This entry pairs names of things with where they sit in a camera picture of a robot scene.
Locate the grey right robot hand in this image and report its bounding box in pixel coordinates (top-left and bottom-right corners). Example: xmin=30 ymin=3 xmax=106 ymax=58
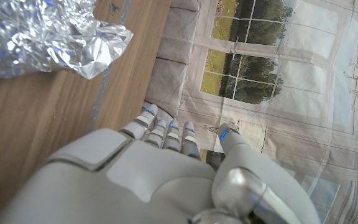
xmin=0 ymin=104 xmax=321 ymax=224

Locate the aluminum foil sheet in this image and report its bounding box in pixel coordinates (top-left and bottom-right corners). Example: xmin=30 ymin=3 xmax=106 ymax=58
xmin=0 ymin=0 xmax=134 ymax=80

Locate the printed window room backdrop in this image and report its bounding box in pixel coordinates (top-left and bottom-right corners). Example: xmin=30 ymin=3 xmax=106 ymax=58
xmin=144 ymin=0 xmax=358 ymax=224

